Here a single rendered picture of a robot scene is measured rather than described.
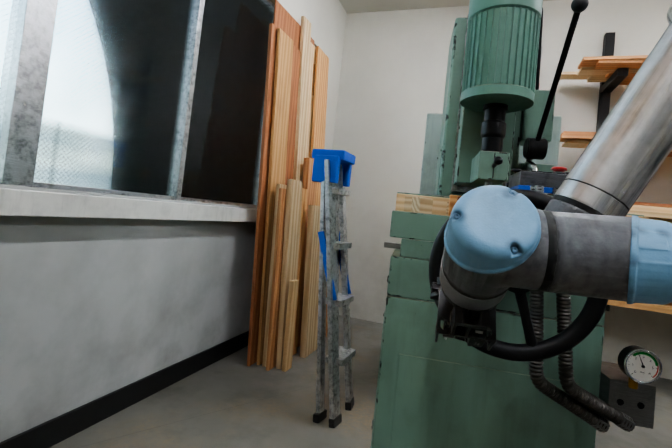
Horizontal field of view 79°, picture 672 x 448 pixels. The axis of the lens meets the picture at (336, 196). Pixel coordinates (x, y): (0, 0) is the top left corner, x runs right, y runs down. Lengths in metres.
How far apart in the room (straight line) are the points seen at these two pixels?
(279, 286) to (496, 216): 2.03
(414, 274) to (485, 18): 0.64
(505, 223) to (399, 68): 3.41
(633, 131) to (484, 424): 0.68
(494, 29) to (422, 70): 2.60
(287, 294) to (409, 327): 1.47
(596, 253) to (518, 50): 0.77
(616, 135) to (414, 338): 0.59
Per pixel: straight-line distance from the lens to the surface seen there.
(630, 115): 0.57
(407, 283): 0.93
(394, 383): 0.99
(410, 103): 3.63
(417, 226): 0.92
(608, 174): 0.55
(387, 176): 3.53
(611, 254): 0.41
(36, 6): 1.66
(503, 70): 1.09
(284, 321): 2.37
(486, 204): 0.38
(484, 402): 1.00
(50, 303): 1.67
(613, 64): 3.24
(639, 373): 0.99
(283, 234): 2.31
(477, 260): 0.37
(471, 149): 1.20
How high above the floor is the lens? 0.88
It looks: 2 degrees up
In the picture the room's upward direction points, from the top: 6 degrees clockwise
